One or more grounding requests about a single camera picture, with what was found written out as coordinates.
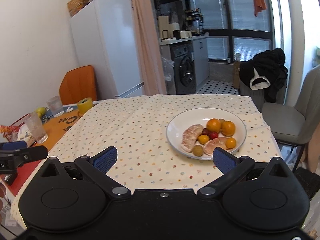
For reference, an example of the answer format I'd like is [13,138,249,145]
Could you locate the small round fruit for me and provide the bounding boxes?
[225,138,236,149]

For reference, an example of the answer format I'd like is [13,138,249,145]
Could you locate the peeled pomelo segment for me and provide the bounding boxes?
[181,124,204,152]
[203,137,228,155]

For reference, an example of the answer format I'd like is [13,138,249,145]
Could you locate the red cherry tomato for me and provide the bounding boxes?
[209,132,219,140]
[201,128,210,136]

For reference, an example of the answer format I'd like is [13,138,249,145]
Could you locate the brown kiwi fruit front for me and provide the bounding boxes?
[191,145,204,157]

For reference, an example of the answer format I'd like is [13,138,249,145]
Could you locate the large orange front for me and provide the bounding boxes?
[221,121,236,137]

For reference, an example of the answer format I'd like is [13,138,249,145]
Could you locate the large orange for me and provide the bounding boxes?
[221,121,236,137]
[206,118,221,133]

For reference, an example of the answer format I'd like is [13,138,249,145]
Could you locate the small yellow kumquat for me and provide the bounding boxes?
[197,134,210,145]

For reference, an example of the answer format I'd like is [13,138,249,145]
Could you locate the large orange back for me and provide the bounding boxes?
[206,118,221,133]

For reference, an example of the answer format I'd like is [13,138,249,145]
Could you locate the kitchen counter cabinet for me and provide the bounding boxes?
[160,36,209,95]

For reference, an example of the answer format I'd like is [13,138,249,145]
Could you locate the red snack basket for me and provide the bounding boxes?
[1,114,36,147]

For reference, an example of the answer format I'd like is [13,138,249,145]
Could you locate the frosted glass front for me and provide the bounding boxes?
[24,112,48,144]

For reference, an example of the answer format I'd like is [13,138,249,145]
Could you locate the green pear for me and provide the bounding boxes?
[35,107,47,116]

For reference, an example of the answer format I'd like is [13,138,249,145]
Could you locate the orange cat table mat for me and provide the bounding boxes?
[1,105,81,196]

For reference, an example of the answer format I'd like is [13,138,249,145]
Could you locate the clear glass back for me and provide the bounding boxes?
[47,96,64,118]

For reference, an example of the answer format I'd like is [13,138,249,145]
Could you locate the yellow tape roll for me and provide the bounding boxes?
[77,98,94,115]

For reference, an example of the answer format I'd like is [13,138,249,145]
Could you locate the white plate with blue rim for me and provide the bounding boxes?
[166,107,247,160]

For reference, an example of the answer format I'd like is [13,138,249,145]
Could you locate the floral white tablecloth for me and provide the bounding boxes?
[10,93,283,215]

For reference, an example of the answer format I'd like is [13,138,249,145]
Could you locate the grey chair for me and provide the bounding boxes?
[262,66,319,171]

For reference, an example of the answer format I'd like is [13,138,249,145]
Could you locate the orange chair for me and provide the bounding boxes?
[59,65,98,105]

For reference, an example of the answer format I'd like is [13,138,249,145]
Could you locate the black jacket on chair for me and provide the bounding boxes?
[239,48,288,103]

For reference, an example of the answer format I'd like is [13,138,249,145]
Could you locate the cardboard box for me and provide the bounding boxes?
[233,61,240,89]

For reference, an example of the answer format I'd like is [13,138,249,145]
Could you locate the grey washing machine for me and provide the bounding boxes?
[170,42,196,95]

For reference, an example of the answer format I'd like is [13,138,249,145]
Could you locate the pink curtain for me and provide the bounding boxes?
[132,0,167,95]

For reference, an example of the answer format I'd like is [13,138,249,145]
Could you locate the white refrigerator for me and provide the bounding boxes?
[70,0,144,100]

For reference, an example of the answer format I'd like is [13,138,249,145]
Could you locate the wicker basket on fridge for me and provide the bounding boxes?
[67,0,84,17]

